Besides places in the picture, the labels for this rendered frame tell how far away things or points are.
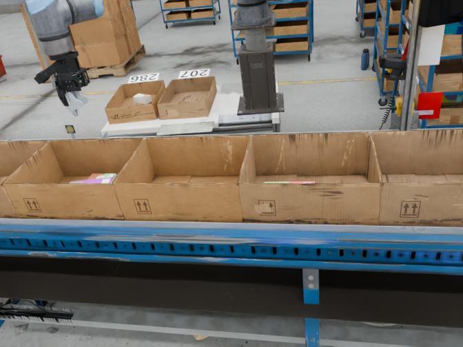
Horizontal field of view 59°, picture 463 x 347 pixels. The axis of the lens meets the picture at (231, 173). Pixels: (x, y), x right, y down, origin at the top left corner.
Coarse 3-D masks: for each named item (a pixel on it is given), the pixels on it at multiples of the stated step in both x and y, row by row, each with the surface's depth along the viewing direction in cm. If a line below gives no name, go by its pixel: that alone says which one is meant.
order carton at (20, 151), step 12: (0, 144) 162; (12, 144) 161; (24, 144) 160; (36, 144) 159; (0, 156) 166; (12, 156) 165; (24, 156) 164; (0, 168) 169; (12, 168) 168; (0, 180) 168; (0, 192) 136; (0, 204) 139; (12, 204) 139; (0, 216) 142; (12, 216) 141
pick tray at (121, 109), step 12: (132, 84) 264; (144, 84) 263; (156, 84) 263; (120, 96) 259; (132, 96) 268; (156, 96) 240; (108, 108) 232; (120, 108) 232; (132, 108) 231; (144, 108) 231; (156, 108) 237; (108, 120) 236; (120, 120) 236; (132, 120) 236; (144, 120) 236
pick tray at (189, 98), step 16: (176, 80) 260; (192, 80) 259; (208, 80) 258; (176, 96) 259; (192, 96) 256; (208, 96) 232; (160, 112) 231; (176, 112) 230; (192, 112) 229; (208, 112) 230
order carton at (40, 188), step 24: (48, 144) 156; (72, 144) 156; (96, 144) 154; (120, 144) 152; (24, 168) 144; (48, 168) 156; (72, 168) 162; (96, 168) 160; (120, 168) 158; (24, 192) 134; (48, 192) 132; (72, 192) 130; (96, 192) 128; (24, 216) 140; (48, 216) 138; (72, 216) 136; (96, 216) 134; (120, 216) 132
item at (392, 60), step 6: (384, 54) 181; (390, 54) 180; (396, 54) 179; (402, 54) 179; (384, 60) 178; (390, 60) 177; (396, 60) 177; (402, 60) 176; (384, 66) 179; (390, 66) 179; (396, 66) 178; (402, 66) 178; (390, 72) 183; (396, 72) 181
